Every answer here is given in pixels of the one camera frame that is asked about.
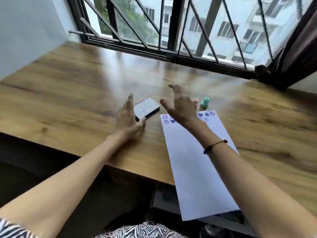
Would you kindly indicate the person's right hand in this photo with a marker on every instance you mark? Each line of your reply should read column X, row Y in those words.
column 183, row 110

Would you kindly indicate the person's left hand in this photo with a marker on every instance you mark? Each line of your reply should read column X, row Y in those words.
column 127, row 121

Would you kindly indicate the person's right thumb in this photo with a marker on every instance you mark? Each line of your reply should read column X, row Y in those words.
column 166, row 104

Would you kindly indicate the person's left thumb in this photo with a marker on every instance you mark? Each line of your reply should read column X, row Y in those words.
column 142, row 123

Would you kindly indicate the person's left forearm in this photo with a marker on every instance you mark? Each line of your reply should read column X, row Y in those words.
column 62, row 185

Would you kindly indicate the person's right forearm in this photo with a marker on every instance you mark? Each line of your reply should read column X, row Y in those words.
column 252, row 185

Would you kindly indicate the black ink pad box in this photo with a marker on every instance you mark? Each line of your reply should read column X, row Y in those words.
column 147, row 107

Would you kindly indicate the pink stamp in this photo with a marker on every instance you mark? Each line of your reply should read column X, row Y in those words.
column 195, row 102

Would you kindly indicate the green stamp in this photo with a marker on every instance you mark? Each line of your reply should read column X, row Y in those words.
column 204, row 103

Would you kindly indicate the white stamped paper sheet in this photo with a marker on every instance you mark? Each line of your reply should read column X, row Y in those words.
column 195, row 171

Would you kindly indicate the green tree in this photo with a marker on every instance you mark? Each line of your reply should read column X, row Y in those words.
column 133, row 19

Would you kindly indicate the black metal window grille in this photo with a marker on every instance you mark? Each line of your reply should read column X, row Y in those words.
column 232, row 32

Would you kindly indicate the zebra striped garment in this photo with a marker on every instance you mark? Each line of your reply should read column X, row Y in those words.
column 138, row 231

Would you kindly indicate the white apartment building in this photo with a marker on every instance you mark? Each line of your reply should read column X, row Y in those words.
column 247, row 24

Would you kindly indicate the dark brown curtain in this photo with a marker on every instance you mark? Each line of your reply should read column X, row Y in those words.
column 297, row 47

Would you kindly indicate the black window frame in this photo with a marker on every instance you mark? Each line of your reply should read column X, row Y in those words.
column 173, row 27

